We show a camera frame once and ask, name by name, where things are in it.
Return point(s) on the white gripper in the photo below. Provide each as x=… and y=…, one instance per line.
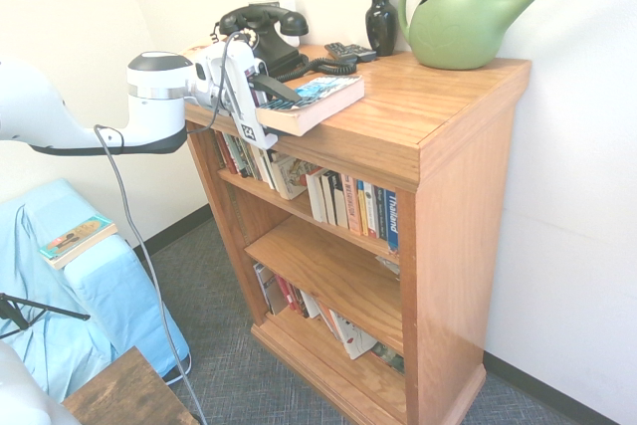
x=244, y=96

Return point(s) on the blue cover paperback book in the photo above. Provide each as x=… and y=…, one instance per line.
x=323, y=99

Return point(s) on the black rotary telephone base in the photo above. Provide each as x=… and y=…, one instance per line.
x=274, y=49

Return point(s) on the black rotary telephone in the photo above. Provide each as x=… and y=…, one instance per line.
x=323, y=66

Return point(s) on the black remote control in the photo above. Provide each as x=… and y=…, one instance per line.
x=363, y=53
x=338, y=50

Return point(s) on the black telephone handset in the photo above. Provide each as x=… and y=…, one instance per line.
x=259, y=14

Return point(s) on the green patterned spine book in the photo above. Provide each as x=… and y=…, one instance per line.
x=244, y=158

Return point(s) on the dark red spine book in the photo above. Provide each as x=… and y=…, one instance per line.
x=226, y=151

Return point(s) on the white spine leaning book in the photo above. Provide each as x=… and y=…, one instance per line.
x=266, y=168

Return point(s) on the illustrated cover book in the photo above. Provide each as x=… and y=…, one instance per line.
x=293, y=176

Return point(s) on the plain white spine book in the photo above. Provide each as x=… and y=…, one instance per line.
x=316, y=196

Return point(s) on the black glossy vase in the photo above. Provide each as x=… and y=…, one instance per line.
x=381, y=22

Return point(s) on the white and black spine book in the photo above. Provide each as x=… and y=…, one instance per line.
x=340, y=203

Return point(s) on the salmon spine book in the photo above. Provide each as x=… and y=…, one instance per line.
x=352, y=206

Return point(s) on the yellow spine book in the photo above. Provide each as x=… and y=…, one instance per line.
x=363, y=211

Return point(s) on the white spine book blue print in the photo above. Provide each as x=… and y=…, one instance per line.
x=371, y=213

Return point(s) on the navy spine book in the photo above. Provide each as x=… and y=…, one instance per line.
x=381, y=216

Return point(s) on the blue Thailand guide book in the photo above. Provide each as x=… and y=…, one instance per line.
x=392, y=221

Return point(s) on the green plastic watering can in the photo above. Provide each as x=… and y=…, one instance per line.
x=453, y=27

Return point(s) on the thin black and white magazine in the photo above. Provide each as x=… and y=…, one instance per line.
x=263, y=288

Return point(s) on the wooden bookshelf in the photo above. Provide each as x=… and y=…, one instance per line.
x=448, y=196

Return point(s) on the pale cover magazine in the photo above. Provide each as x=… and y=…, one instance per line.
x=390, y=266

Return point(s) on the tan book black spine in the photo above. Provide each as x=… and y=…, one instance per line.
x=277, y=300

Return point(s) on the brown orange spine book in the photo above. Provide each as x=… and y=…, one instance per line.
x=297, y=301

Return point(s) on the dark green spine book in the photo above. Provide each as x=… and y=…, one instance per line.
x=303, y=306

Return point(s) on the small white book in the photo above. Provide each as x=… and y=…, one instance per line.
x=311, y=305

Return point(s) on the thin white booklet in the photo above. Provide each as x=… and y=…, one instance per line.
x=328, y=320

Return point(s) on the teal cover paperback book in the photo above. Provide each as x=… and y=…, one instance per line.
x=74, y=238

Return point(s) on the white book red lips print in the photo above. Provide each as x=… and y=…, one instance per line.
x=356, y=338

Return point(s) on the light blue covered chair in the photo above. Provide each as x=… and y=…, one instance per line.
x=99, y=305

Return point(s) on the dark floral cover book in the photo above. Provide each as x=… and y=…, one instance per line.
x=390, y=358

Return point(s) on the black tripod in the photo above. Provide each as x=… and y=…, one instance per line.
x=50, y=306

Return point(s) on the rustic brown wooden table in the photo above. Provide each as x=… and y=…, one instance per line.
x=124, y=390

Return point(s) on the black wall baseboard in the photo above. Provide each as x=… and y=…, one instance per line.
x=174, y=228
x=547, y=385

